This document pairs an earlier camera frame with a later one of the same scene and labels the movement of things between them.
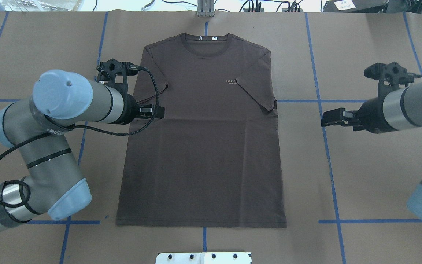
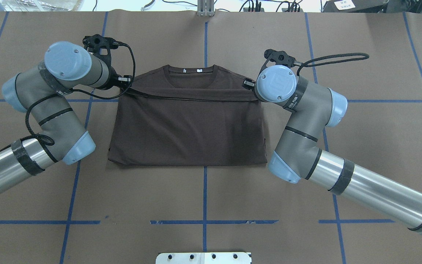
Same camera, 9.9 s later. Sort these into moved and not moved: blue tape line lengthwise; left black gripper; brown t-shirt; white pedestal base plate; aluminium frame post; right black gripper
Moved: brown t-shirt; left black gripper; right black gripper
Not moved: blue tape line lengthwise; aluminium frame post; white pedestal base plate
